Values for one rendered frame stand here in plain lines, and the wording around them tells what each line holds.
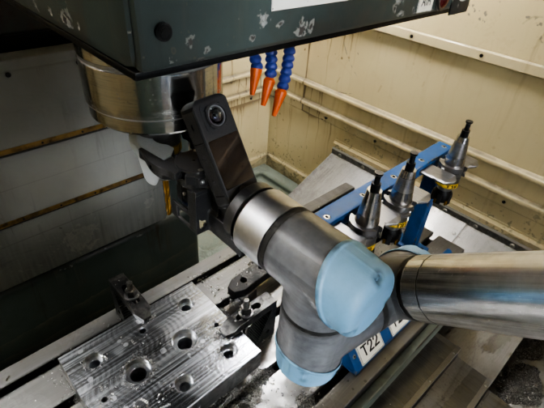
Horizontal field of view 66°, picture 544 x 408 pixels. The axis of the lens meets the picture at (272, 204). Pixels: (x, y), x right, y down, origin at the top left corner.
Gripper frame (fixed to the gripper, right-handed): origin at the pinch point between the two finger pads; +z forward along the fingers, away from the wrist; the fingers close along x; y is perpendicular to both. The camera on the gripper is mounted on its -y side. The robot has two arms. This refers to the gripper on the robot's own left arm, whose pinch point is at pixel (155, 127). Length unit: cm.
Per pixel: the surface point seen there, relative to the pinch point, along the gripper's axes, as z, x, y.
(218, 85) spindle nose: -7.7, 4.4, -7.3
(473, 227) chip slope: -19, 99, 57
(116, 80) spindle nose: -5.5, -6.6, -9.4
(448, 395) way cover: -41, 49, 70
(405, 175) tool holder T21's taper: -17.0, 40.3, 14.4
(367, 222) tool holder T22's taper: -17.9, 28.9, 19.2
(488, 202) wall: -20, 101, 47
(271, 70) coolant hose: -4.6, 15.8, -5.9
